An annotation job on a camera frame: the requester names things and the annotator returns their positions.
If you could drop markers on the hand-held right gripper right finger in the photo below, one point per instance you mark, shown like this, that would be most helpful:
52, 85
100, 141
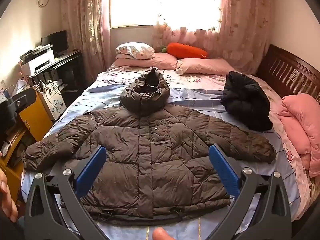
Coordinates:
224, 170

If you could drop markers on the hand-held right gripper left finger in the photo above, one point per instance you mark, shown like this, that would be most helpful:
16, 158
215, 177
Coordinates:
92, 170

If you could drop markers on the brown puffer jacket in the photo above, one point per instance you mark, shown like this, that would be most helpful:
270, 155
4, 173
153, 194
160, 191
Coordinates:
150, 155

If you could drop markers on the person's left hand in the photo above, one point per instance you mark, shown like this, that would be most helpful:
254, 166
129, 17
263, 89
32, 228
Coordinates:
5, 195

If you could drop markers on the person's right hand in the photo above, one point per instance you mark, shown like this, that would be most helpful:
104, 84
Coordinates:
162, 234

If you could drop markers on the yellow cabinet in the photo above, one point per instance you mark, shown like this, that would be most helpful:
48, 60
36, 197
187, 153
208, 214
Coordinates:
35, 116

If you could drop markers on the white power strip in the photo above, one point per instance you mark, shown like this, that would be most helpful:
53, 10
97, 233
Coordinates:
43, 85

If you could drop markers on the white floral cabinet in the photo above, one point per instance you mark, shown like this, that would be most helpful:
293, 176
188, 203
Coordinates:
56, 105

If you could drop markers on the white printer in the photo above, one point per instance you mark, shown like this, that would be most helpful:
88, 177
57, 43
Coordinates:
37, 63

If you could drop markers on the wooden shelf unit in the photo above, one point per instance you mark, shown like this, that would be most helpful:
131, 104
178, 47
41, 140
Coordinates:
12, 170

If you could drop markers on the black jacket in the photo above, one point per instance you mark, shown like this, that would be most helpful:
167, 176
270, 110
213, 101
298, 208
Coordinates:
246, 105

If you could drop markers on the black desk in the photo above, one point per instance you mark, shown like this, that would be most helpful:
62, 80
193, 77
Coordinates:
72, 62

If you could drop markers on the black monitor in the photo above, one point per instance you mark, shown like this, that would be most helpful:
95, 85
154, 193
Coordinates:
56, 42

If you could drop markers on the bed with printed sheet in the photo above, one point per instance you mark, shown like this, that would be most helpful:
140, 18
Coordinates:
200, 90

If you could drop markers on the pink folded quilt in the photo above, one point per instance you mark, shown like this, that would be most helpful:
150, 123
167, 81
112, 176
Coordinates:
300, 125

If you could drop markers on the pink pillow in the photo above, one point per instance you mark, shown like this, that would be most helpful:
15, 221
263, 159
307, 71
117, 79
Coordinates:
155, 61
207, 66

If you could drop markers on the pink lace curtain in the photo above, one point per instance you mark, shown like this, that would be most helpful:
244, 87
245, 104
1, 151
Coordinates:
245, 30
85, 22

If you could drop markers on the dark wooden headboard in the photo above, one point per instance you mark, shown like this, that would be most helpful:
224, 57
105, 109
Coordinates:
287, 72

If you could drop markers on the orange carrot plush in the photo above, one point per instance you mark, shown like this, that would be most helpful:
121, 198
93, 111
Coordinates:
186, 50

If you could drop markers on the white floral pillow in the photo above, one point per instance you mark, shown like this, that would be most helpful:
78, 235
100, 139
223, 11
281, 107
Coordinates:
133, 50

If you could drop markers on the white panel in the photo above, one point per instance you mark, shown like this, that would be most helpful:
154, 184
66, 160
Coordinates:
130, 35

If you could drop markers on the bright window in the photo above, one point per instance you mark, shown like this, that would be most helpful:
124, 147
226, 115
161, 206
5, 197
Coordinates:
165, 2

